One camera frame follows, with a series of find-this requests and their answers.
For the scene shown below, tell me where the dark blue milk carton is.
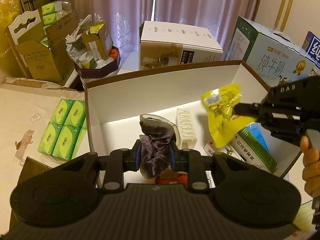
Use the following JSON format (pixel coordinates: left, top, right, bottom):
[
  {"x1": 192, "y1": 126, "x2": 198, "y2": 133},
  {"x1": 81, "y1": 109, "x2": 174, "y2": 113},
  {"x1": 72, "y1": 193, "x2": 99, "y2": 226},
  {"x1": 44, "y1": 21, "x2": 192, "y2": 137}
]
[{"x1": 302, "y1": 31, "x2": 320, "y2": 68}]

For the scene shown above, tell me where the large flat cardboard box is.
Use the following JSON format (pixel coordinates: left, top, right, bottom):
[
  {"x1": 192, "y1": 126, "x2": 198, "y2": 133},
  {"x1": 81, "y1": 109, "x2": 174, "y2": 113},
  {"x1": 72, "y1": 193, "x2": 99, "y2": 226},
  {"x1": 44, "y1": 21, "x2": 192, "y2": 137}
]
[{"x1": 0, "y1": 76, "x2": 91, "y2": 170}]

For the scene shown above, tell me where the red snack packet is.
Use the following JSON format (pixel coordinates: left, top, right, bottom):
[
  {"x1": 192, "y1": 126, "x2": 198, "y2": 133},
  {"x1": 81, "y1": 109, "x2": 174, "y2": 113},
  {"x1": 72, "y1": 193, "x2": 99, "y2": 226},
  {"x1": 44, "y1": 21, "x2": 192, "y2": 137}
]
[{"x1": 155, "y1": 170, "x2": 188, "y2": 186}]

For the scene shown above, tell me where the green tissue pack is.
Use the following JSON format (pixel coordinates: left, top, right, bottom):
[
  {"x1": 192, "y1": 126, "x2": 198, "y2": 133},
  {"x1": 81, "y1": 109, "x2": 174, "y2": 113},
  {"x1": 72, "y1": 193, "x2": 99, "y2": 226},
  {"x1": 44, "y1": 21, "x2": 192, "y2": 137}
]
[{"x1": 37, "y1": 99, "x2": 87, "y2": 161}]

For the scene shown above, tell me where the brown cardboard storage box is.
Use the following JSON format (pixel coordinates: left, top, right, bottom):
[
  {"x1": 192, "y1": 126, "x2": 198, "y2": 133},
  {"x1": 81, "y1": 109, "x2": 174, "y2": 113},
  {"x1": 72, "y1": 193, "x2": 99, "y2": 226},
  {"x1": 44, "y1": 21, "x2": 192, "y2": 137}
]
[{"x1": 84, "y1": 60, "x2": 303, "y2": 189}]

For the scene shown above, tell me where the white appliance box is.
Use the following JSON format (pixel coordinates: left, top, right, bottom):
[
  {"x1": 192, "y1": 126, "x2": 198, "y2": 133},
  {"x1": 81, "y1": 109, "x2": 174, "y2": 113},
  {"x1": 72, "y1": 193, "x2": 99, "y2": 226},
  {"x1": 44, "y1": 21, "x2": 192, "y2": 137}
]
[{"x1": 139, "y1": 21, "x2": 223, "y2": 70}]

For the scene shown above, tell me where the yellow plastic bag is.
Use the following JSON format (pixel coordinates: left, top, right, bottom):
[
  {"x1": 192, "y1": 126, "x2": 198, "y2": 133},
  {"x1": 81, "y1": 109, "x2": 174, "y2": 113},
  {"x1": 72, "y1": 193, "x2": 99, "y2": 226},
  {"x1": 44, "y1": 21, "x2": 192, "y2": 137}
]
[{"x1": 0, "y1": 0, "x2": 21, "y2": 58}]

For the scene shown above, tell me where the checkered tablecloth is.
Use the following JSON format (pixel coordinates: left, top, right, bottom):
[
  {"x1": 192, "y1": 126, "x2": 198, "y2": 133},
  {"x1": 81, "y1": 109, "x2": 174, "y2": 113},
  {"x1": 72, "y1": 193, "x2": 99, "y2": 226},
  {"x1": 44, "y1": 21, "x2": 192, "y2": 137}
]
[{"x1": 284, "y1": 171, "x2": 316, "y2": 232}]

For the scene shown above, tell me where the brown cardboard box with handle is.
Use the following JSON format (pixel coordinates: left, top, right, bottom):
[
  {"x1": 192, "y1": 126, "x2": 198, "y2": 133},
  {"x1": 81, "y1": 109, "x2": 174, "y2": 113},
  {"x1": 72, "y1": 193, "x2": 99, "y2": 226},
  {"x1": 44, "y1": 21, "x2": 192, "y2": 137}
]
[{"x1": 4, "y1": 10, "x2": 78, "y2": 85}]

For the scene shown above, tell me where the green white medicine box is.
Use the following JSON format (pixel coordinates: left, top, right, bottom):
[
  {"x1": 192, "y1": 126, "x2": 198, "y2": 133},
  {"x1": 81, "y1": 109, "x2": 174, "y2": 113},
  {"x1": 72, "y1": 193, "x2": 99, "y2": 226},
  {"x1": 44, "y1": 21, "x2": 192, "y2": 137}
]
[{"x1": 229, "y1": 123, "x2": 277, "y2": 173}]

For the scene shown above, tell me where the light blue milk carton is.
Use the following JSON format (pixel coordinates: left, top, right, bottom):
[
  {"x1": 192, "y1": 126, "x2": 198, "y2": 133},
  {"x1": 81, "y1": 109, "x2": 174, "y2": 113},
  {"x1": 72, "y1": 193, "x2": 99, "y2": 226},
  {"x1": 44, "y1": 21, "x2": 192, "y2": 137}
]
[{"x1": 225, "y1": 16, "x2": 316, "y2": 87}]

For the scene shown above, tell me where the yellow snack packet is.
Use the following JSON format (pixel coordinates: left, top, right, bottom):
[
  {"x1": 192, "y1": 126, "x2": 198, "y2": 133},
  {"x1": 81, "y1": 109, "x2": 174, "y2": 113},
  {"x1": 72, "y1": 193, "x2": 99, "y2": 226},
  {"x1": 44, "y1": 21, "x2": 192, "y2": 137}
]
[{"x1": 201, "y1": 83, "x2": 256, "y2": 148}]

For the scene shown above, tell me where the person right hand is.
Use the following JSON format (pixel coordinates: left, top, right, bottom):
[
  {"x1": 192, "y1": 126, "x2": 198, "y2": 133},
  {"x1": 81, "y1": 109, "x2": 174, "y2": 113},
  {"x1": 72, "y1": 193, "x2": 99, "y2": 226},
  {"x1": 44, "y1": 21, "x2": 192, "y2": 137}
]
[{"x1": 300, "y1": 136, "x2": 320, "y2": 196}]

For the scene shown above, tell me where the purple curtain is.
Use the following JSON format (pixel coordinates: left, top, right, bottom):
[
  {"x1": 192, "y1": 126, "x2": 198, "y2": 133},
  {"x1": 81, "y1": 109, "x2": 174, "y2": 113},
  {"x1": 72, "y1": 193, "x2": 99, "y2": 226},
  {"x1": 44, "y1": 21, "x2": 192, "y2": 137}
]
[{"x1": 64, "y1": 0, "x2": 259, "y2": 60}]

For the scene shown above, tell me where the dark purple velvet scrunchie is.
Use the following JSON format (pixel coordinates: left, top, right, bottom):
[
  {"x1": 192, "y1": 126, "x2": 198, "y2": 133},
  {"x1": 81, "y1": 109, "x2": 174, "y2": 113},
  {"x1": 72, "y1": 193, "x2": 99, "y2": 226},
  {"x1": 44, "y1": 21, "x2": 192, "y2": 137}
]
[{"x1": 139, "y1": 114, "x2": 180, "y2": 179}]

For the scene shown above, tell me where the white flat medicine box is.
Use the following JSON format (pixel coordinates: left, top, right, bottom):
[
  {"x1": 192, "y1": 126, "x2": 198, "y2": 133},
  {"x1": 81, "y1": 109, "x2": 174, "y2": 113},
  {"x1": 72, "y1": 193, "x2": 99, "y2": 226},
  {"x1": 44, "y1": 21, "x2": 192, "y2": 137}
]
[{"x1": 203, "y1": 141, "x2": 246, "y2": 162}]

